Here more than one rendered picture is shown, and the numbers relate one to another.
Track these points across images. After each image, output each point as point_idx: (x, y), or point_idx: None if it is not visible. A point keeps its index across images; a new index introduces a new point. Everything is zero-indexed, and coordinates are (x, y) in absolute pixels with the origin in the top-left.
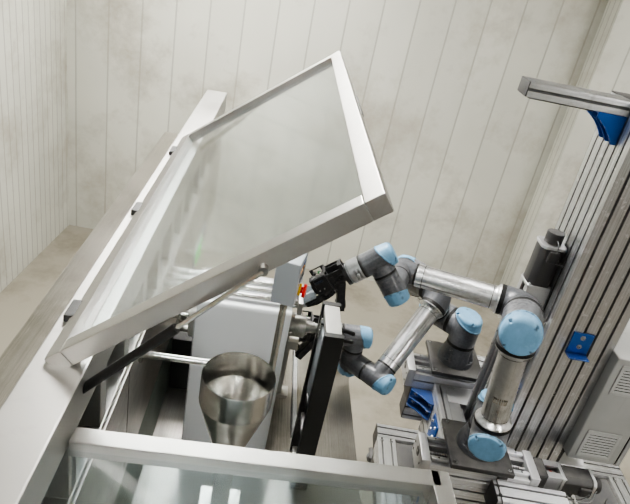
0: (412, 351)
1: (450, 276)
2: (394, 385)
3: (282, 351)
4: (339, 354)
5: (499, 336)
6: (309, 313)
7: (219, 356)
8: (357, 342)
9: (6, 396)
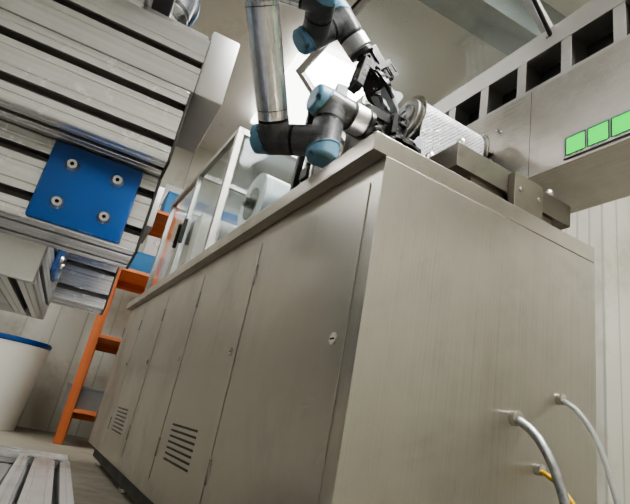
0: (216, 34)
1: None
2: (250, 134)
3: (344, 147)
4: (305, 122)
5: (195, 21)
6: (396, 116)
7: (340, 149)
8: (323, 112)
9: None
